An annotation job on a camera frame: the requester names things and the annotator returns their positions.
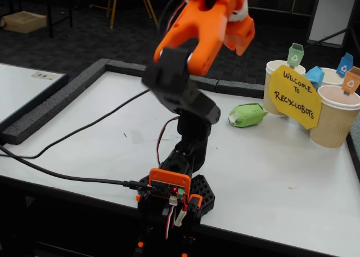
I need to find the thick black usb cable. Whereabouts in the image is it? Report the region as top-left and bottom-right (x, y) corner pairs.
(0, 144), (150, 191)

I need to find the black-framed whiteboard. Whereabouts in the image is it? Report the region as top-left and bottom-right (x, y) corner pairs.
(0, 62), (69, 132)

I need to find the white panel with black frame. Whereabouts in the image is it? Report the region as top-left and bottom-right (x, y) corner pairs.
(305, 0), (357, 49)

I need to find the thin black camera cable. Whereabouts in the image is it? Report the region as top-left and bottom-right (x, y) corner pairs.
(0, 0), (190, 159)

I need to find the small paper label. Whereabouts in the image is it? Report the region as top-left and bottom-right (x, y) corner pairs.
(31, 71), (59, 81)

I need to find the blue paper-wrapped rubbish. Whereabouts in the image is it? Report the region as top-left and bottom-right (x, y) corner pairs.
(304, 66), (326, 89)

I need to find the yellow welcome paper sign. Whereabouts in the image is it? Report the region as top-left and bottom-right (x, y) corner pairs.
(267, 64), (322, 129)

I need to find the blue recycle bin tag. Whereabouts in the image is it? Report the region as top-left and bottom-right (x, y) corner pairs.
(336, 52), (354, 78)

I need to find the black table frame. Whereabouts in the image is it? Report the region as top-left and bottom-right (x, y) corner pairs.
(44, 0), (74, 39)

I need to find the paper cup with orange tag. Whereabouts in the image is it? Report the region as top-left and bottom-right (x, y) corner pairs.
(309, 85), (360, 148)

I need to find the cardboard box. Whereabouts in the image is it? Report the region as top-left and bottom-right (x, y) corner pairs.
(1, 11), (48, 34)

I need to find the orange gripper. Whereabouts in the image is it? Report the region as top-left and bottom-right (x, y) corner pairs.
(223, 13), (256, 57)

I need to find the orange recycle bin tag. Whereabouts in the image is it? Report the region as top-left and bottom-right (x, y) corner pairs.
(342, 66), (360, 97)

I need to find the orange-framed controller board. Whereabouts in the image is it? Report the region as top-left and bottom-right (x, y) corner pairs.
(148, 168), (192, 199)

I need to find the white red wire bundle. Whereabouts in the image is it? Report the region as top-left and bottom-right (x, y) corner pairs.
(164, 196), (188, 240)

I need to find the paper cup with green tag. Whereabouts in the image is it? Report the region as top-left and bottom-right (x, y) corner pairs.
(263, 59), (307, 117)

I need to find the green paper-wrapped rubbish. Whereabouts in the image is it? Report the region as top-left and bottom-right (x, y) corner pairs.
(228, 102), (268, 128)

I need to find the green recycle bin tag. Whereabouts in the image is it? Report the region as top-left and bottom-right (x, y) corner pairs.
(287, 42), (305, 66)

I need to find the paper cup with blue tag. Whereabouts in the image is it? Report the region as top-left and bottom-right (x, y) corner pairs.
(317, 67), (347, 87)

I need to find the black robot base clamp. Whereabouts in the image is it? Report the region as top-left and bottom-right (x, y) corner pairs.
(134, 174), (216, 257)

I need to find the grey foam border strip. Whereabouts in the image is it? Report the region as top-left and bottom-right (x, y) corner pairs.
(105, 59), (265, 99)
(345, 129), (360, 182)
(1, 58), (111, 145)

